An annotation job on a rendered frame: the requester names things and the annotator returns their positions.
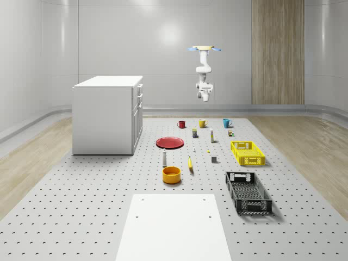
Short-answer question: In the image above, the yellow bowl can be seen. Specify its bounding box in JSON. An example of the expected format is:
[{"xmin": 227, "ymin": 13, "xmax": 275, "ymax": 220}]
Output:
[{"xmin": 161, "ymin": 166, "xmax": 182, "ymax": 185}]

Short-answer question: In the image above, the white cabinet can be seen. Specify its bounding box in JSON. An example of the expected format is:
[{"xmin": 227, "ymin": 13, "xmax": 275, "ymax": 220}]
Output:
[{"xmin": 72, "ymin": 75, "xmax": 144, "ymax": 156}]

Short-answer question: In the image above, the red plate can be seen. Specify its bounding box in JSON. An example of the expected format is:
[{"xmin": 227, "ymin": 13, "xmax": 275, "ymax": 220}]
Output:
[{"xmin": 156, "ymin": 136, "xmax": 185, "ymax": 150}]

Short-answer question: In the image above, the yellow basket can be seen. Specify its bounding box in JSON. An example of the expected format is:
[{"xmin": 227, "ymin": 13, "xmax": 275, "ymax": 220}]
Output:
[{"xmin": 230, "ymin": 140, "xmax": 266, "ymax": 166}]

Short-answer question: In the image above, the white board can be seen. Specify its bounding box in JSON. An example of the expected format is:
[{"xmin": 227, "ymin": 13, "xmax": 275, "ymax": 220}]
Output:
[{"xmin": 115, "ymin": 193, "xmax": 233, "ymax": 261}]

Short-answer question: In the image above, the dark grey basket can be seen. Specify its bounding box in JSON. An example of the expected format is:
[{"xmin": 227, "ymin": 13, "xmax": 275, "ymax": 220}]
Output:
[{"xmin": 225, "ymin": 171, "xmax": 273, "ymax": 216}]

